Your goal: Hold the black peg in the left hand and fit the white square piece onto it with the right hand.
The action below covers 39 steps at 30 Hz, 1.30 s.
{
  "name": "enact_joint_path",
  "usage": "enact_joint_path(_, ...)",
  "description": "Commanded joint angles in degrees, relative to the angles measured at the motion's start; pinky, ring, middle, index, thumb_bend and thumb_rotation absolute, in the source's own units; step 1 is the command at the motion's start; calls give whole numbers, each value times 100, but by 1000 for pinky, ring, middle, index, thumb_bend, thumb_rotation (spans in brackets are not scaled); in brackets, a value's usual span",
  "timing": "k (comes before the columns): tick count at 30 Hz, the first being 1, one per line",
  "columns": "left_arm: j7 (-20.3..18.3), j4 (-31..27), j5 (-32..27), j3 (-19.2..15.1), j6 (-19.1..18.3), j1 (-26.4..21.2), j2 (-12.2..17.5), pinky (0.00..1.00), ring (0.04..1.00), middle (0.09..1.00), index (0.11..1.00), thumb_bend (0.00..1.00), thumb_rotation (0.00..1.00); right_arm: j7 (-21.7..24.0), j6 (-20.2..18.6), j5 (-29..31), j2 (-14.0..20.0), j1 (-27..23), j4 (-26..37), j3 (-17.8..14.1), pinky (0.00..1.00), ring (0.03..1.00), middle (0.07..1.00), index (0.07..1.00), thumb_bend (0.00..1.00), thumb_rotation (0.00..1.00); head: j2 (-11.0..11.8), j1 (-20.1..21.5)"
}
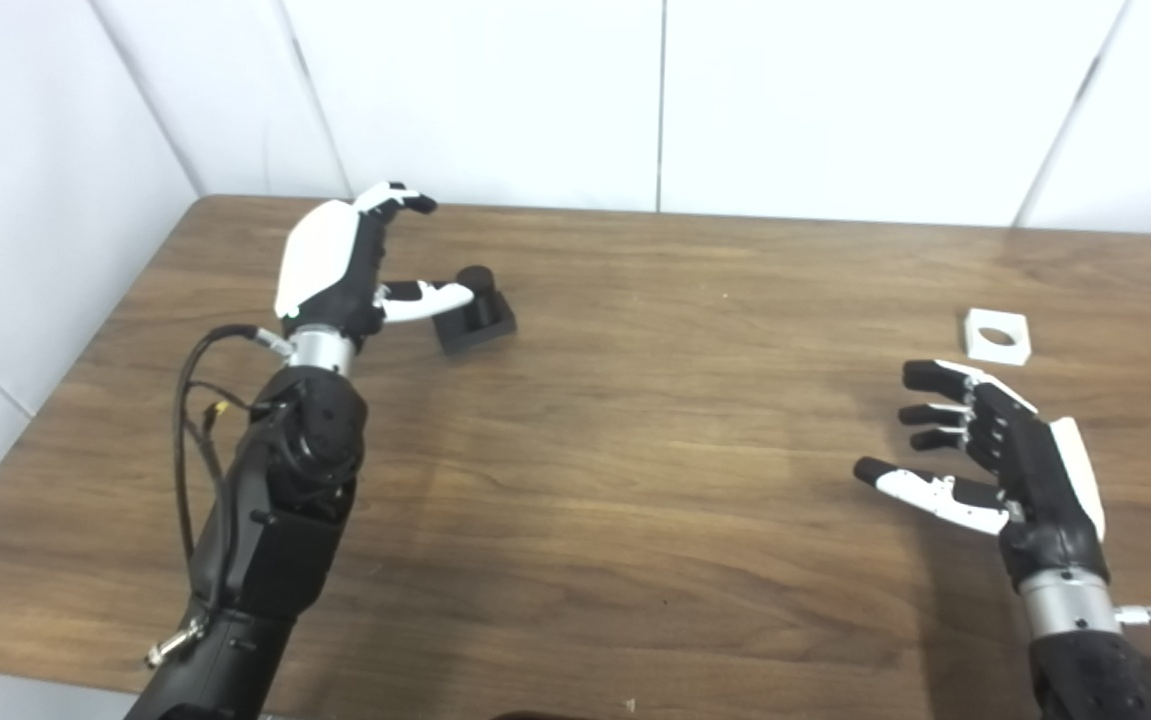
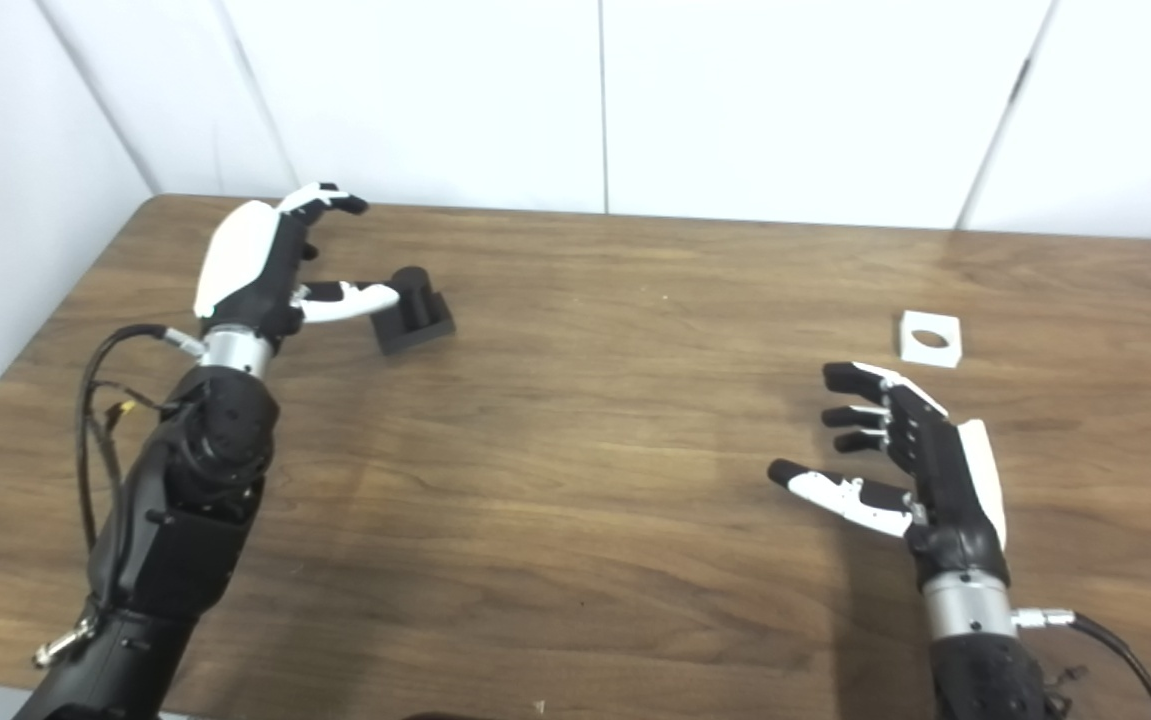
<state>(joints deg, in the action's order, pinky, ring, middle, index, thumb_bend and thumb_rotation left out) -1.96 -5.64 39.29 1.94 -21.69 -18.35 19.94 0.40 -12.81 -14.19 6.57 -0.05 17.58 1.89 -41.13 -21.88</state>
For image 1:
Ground thin left wrist wires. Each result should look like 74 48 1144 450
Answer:
183 385 271 481

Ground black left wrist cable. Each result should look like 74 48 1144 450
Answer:
145 323 294 669

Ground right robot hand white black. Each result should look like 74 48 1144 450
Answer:
853 359 1107 587

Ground white square piece with hole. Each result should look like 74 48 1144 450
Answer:
964 308 1033 364

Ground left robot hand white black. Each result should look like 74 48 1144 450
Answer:
274 181 477 337

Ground black peg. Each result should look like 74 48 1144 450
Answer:
432 265 518 355

